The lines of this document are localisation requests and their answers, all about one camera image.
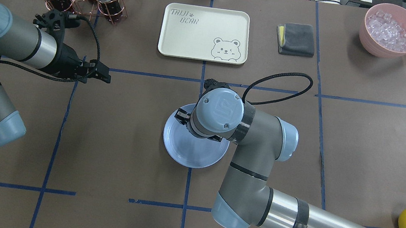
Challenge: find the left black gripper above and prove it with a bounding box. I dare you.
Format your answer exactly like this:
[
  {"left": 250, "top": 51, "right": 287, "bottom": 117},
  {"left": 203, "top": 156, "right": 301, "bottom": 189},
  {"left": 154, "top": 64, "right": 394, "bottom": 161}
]
[{"left": 28, "top": 9, "right": 111, "bottom": 84}]

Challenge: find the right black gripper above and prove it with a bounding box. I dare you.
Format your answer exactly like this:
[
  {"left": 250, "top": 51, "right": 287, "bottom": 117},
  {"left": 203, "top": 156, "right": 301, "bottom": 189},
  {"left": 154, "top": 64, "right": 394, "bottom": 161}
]
[{"left": 174, "top": 78, "right": 230, "bottom": 142}]

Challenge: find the blue plate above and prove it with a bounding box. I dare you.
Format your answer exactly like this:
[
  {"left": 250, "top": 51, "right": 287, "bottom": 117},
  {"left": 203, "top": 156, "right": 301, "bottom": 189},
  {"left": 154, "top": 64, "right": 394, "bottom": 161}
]
[{"left": 163, "top": 110, "right": 230, "bottom": 169}]

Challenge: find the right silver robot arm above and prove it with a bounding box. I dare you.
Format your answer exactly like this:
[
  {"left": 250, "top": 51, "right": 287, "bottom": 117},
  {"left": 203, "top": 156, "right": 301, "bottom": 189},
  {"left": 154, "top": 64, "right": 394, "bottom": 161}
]
[{"left": 175, "top": 78, "right": 366, "bottom": 228}]

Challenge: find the cream bear tray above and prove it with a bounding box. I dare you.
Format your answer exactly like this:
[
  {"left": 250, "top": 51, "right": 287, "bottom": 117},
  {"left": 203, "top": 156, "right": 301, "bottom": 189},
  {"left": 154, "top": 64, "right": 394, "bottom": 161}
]
[{"left": 157, "top": 3, "right": 250, "bottom": 65}]

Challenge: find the grey folded cloth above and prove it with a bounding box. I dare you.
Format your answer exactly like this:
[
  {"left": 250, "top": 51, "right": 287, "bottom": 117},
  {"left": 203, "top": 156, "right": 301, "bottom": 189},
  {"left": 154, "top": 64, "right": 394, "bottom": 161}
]
[{"left": 276, "top": 23, "right": 315, "bottom": 58}]

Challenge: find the pink bowl of ice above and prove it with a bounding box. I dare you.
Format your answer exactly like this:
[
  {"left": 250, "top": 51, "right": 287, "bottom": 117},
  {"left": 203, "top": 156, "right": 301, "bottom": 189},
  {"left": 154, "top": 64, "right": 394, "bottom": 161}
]
[{"left": 359, "top": 3, "right": 406, "bottom": 58}]

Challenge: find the black wrist cable left arm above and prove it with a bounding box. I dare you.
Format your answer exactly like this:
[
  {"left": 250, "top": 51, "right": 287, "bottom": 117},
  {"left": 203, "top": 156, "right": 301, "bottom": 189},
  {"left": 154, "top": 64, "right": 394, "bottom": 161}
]
[{"left": 0, "top": 6, "right": 106, "bottom": 87}]

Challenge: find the black wrist cable arm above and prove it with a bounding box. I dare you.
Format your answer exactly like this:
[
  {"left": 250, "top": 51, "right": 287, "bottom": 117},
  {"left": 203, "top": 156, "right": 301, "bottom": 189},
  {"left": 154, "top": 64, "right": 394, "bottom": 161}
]
[
  {"left": 242, "top": 67, "right": 314, "bottom": 112},
  {"left": 0, "top": 6, "right": 106, "bottom": 87}
]

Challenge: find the black wrist cable right arm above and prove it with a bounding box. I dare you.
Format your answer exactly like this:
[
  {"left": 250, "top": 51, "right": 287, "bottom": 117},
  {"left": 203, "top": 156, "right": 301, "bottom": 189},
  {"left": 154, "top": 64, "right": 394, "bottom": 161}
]
[{"left": 242, "top": 67, "right": 314, "bottom": 112}]

